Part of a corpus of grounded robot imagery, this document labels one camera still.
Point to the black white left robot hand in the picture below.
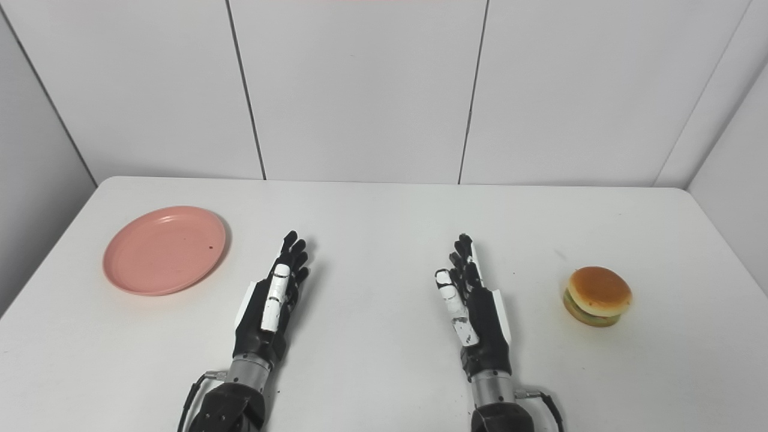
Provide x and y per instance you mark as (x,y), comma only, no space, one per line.
(255,327)

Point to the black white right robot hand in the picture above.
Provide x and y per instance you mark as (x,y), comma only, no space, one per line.
(487,336)

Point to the pink round plate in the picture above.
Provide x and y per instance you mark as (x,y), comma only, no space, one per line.
(162,252)

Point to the toy hamburger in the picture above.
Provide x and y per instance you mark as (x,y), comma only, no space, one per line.
(600,291)

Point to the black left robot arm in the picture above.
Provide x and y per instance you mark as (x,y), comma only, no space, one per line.
(237,402)

